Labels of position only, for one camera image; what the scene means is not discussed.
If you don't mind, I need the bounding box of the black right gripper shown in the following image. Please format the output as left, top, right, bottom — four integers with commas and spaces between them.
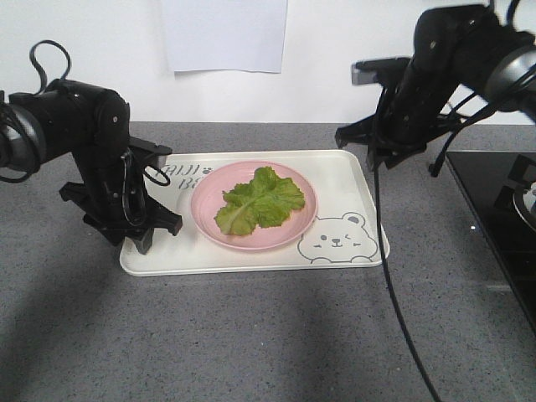
335, 56, 460, 171

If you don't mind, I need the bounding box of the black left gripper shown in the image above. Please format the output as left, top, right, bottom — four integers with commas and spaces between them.
59, 148, 183, 255

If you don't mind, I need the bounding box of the cream bear print tray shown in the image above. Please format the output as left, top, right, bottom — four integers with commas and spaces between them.
120, 150, 389, 276

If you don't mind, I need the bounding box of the pink round plate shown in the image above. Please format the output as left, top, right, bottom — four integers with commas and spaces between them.
190, 161, 318, 251

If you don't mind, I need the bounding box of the green lettuce leaf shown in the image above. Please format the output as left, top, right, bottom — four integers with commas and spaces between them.
214, 166, 306, 236

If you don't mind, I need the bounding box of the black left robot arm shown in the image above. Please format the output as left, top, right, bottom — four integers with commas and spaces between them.
1, 80, 183, 254

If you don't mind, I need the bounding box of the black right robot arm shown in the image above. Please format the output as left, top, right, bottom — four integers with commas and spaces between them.
335, 2, 535, 168

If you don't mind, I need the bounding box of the black glass gas stove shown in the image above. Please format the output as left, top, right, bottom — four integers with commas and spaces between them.
446, 151, 535, 327

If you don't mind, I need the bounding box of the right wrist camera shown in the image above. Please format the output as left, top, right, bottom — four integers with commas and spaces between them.
351, 57, 410, 86

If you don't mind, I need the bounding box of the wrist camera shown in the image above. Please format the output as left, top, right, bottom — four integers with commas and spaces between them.
129, 137, 173, 168
351, 57, 410, 86

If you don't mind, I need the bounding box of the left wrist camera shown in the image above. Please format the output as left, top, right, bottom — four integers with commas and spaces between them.
129, 137, 173, 168

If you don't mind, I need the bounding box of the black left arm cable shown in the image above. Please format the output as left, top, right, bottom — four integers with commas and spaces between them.
0, 40, 172, 227

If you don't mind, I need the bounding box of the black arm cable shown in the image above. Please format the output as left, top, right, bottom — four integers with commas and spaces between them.
0, 40, 172, 227
372, 0, 536, 402

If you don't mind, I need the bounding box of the white paper sheet on wall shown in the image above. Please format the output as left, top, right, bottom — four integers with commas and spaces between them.
161, 0, 288, 74

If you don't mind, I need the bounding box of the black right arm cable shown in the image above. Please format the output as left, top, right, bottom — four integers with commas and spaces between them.
372, 0, 536, 402

